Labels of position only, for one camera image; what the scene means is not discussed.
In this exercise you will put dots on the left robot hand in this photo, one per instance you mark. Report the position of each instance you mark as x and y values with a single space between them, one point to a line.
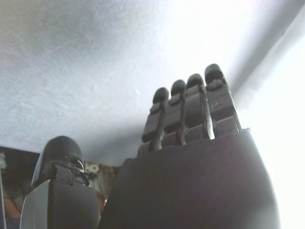
190 190

